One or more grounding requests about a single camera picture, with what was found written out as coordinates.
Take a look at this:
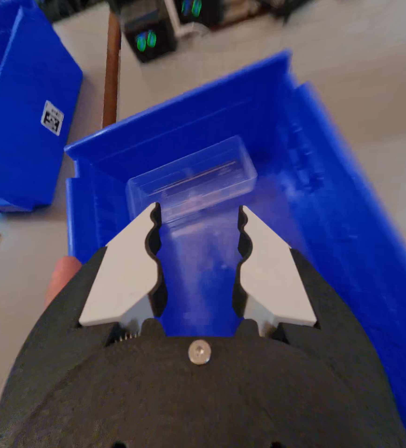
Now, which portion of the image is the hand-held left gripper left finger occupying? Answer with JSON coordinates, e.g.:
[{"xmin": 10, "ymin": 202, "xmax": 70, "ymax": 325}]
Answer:
[{"xmin": 79, "ymin": 202, "xmax": 169, "ymax": 332}]

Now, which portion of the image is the person's left hand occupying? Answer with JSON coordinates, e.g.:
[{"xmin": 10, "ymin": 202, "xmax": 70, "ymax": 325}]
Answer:
[{"xmin": 44, "ymin": 256, "xmax": 82, "ymax": 310}]

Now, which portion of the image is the clear plastic drawer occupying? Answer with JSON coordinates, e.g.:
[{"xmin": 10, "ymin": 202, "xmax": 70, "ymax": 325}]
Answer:
[{"xmin": 126, "ymin": 136, "xmax": 258, "ymax": 231}]

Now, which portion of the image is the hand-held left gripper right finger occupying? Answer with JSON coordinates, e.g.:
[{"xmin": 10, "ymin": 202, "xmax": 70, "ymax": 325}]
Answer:
[{"xmin": 232, "ymin": 205, "xmax": 318, "ymax": 336}]

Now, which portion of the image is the black device with green lights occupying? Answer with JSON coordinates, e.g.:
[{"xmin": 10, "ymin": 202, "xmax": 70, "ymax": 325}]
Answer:
[
  {"xmin": 122, "ymin": 9, "xmax": 177, "ymax": 63},
  {"xmin": 175, "ymin": 0, "xmax": 223, "ymax": 25}
]

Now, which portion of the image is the blue plastic bin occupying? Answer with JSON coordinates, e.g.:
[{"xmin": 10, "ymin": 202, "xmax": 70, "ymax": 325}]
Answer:
[{"xmin": 64, "ymin": 49, "xmax": 406, "ymax": 448}]

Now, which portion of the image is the blue box with white label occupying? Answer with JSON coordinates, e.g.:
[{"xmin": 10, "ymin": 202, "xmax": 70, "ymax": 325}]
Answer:
[{"xmin": 0, "ymin": 0, "xmax": 83, "ymax": 213}]

